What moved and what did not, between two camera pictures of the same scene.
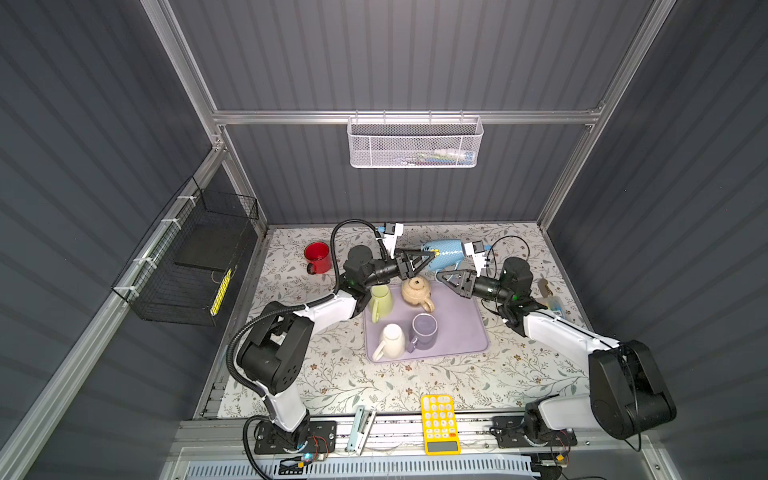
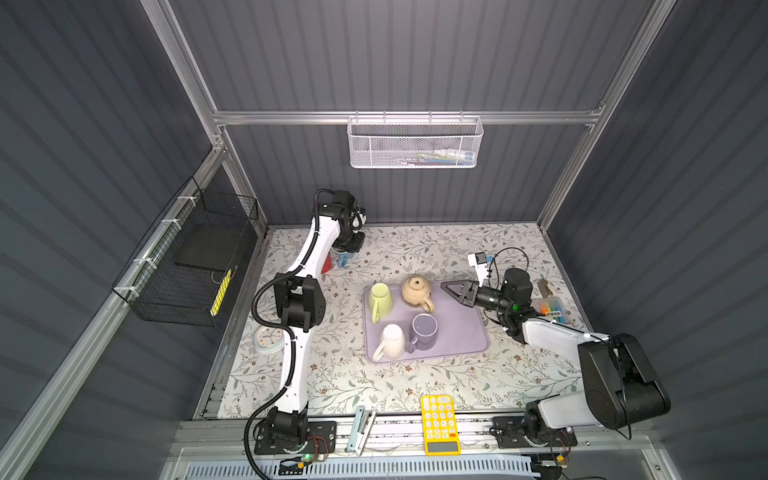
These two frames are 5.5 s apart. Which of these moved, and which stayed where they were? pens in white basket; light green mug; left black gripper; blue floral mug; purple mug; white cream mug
Moved: blue floral mug; left black gripper
Stayed: white cream mug; pens in white basket; light green mug; purple mug
